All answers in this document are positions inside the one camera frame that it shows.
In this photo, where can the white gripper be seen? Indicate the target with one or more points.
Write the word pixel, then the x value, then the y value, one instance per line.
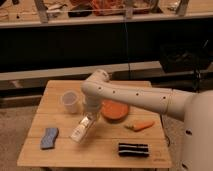
pixel 91 107

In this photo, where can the white plastic bottle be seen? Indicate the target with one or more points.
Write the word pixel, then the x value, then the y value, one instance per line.
pixel 83 127

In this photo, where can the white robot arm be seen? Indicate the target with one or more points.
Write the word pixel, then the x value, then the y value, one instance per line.
pixel 194 109

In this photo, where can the orange ceramic bowl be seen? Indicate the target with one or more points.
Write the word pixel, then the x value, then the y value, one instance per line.
pixel 114 111

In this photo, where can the clear plastic cup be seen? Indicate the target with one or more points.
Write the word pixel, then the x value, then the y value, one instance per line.
pixel 70 101

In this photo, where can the wooden slatted table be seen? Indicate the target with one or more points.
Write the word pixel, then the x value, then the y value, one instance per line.
pixel 99 149

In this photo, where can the orange toy carrot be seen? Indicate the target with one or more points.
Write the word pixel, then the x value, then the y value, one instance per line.
pixel 139 126

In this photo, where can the black white striped block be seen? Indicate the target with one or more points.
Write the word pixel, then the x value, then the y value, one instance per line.
pixel 133 150

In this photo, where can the blue sponge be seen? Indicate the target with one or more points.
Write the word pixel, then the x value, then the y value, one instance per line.
pixel 49 138

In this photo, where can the long workbench shelf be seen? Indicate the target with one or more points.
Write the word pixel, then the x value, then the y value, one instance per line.
pixel 42 13

